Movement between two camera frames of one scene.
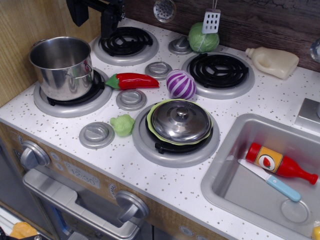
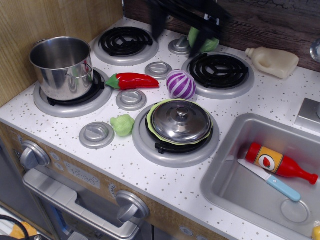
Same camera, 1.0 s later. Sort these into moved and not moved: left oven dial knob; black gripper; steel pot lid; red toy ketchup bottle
Moved: black gripper
Not moved: red toy ketchup bottle; left oven dial knob; steel pot lid
